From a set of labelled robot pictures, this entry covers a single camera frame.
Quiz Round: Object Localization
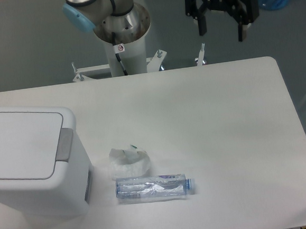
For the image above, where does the white trash can body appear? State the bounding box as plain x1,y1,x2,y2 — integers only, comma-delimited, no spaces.
0,106,93,216

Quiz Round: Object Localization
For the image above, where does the grey lid push button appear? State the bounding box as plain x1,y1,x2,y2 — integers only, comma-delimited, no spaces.
55,128,73,162

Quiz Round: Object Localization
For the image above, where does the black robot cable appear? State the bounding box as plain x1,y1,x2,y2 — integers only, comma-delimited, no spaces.
110,31,129,77

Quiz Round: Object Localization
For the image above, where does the crumpled white tissue paper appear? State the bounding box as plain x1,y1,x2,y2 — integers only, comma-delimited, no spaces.
109,145,151,181

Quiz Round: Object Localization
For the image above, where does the empty clear plastic bottle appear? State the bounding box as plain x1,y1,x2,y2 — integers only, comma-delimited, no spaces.
115,174,196,203

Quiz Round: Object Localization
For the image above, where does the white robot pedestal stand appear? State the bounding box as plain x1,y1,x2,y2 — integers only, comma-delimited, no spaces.
66,0,209,83

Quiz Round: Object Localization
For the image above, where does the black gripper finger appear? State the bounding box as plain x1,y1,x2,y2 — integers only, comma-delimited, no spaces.
229,0,259,42
184,0,207,36

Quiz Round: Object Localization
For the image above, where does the white trash can lid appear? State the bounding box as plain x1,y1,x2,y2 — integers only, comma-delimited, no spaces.
0,112,63,180

